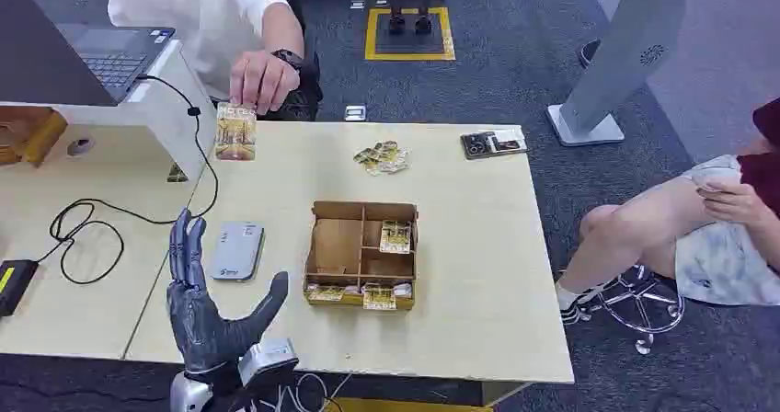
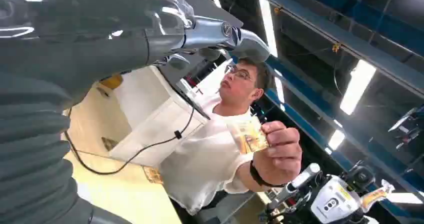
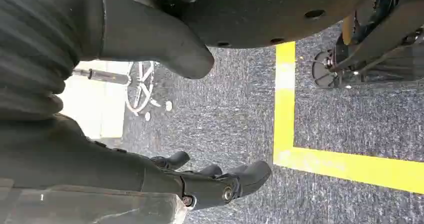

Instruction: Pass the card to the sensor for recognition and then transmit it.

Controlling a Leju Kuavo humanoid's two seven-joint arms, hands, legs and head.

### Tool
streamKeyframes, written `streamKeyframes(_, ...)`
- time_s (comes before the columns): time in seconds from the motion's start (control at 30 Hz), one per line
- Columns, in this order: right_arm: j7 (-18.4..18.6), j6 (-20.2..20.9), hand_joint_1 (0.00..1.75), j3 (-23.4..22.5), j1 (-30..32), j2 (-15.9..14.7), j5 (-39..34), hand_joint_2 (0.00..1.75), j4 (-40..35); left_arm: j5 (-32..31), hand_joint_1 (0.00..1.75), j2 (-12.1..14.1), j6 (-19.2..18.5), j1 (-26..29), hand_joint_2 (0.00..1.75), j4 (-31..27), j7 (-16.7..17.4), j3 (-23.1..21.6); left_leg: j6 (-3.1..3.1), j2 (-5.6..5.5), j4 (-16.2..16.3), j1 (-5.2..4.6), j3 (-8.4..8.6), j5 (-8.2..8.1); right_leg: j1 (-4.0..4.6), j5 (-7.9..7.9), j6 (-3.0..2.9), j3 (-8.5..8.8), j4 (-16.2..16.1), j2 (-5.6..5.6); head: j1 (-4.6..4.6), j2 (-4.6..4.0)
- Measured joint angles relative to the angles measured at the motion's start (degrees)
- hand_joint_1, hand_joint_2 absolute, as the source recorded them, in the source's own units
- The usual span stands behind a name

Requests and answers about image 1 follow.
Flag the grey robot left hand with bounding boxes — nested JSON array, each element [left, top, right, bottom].
[[166, 209, 290, 376]]

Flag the dark laptop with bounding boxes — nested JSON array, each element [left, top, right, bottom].
[[0, 0, 177, 109]]

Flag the wooden card box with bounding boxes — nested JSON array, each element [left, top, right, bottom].
[[303, 200, 419, 312]]

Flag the person at desk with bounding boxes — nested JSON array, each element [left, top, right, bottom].
[[97, 0, 306, 117]]

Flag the yellow bordered floor mat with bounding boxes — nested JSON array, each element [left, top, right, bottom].
[[364, 6, 457, 63]]

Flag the gold card standing in box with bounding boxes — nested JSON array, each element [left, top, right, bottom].
[[379, 219, 414, 256]]

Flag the grey pillar stand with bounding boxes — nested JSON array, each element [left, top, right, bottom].
[[545, 0, 694, 148]]

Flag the black round bin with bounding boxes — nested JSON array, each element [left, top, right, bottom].
[[576, 38, 602, 70]]

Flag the loose pile of gold cards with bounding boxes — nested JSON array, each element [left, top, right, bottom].
[[352, 140, 411, 177]]

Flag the white object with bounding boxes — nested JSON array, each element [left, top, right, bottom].
[[694, 171, 742, 195]]

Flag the white arm cables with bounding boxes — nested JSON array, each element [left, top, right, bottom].
[[258, 371, 355, 412]]

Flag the white desk riser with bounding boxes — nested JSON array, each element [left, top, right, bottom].
[[0, 39, 218, 183]]

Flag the brown wooden crate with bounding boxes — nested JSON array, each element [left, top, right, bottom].
[[0, 105, 69, 168]]

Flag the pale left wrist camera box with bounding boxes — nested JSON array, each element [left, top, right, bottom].
[[237, 338, 301, 390]]

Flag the black office chair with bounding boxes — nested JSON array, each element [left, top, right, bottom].
[[210, 0, 325, 123]]

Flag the black robot legs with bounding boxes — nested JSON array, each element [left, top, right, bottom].
[[380, 0, 435, 36]]

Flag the grey desk cable grommet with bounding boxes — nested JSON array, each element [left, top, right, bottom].
[[65, 137, 97, 158]]

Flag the person's hand with watch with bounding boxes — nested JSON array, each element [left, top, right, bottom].
[[228, 50, 302, 117]]

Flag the black power cable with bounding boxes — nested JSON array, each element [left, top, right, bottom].
[[36, 74, 220, 287]]

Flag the black wristwatch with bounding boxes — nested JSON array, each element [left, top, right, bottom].
[[271, 48, 304, 72]]

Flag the seated person's hand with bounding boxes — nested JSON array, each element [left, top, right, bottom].
[[696, 181, 770, 225]]

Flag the black power adapter yellow label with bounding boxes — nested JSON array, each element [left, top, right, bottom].
[[0, 258, 40, 318]]

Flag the chrome stool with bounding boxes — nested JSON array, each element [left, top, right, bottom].
[[575, 264, 687, 356]]

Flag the seated person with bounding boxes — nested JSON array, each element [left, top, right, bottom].
[[556, 97, 780, 327]]

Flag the gold printed card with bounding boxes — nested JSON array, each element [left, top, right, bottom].
[[213, 101, 258, 163]]

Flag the grey power bank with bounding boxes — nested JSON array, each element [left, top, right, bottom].
[[209, 220, 266, 283]]

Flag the gold card leaning on box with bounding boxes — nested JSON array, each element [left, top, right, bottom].
[[362, 282, 398, 312]]

